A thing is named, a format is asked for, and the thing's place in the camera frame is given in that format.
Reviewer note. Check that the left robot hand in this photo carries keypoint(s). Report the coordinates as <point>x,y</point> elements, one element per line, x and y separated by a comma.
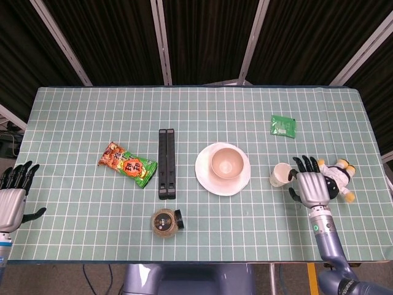
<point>10,206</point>

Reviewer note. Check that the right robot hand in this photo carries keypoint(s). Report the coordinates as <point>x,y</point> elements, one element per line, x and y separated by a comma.
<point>313,189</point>

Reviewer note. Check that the white floral paper cup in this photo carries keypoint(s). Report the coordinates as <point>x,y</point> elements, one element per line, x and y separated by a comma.
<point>279,173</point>

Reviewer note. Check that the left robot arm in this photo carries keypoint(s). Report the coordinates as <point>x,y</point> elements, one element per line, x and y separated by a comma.
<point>4,249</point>

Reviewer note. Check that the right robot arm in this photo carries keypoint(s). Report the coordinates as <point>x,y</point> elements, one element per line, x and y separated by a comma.
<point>327,242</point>

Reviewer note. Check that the plush toy doll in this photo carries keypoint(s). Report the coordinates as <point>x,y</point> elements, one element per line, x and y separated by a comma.
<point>337,179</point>

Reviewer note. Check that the green sachet packet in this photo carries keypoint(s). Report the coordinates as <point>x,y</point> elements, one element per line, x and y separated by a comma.
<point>283,126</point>

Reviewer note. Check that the green checked tablecloth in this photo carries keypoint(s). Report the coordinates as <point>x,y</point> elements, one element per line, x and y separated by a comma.
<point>92,221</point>

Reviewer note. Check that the beige plastic bowl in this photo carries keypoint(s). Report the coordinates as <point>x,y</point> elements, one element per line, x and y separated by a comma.
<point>227,164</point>

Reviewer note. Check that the white paper plate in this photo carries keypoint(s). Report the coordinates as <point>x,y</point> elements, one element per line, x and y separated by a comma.
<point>221,188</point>

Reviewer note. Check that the white table leg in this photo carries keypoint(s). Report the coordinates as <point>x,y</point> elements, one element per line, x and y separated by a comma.
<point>272,279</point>

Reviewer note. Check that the dark pleated screen panel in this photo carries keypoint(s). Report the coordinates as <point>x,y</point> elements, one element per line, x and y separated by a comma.
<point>113,40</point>
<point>208,37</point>
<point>24,61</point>
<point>377,101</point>
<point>313,33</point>

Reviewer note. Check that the green orange snack bag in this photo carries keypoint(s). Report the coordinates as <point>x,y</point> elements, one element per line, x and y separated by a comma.
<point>129,166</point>

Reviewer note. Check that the black rectangular bar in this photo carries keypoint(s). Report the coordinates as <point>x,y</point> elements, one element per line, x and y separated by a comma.
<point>166,166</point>

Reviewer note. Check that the grey blue robot torso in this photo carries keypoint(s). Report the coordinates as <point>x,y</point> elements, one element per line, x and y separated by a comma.
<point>190,279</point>

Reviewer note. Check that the spice jar with black lid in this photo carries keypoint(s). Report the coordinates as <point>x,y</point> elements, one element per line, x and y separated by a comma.
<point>162,224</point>

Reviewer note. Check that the white screen frame post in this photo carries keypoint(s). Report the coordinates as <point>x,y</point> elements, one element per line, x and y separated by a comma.
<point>61,40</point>
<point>362,52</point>
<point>161,40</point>
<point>12,116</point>
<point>253,40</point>

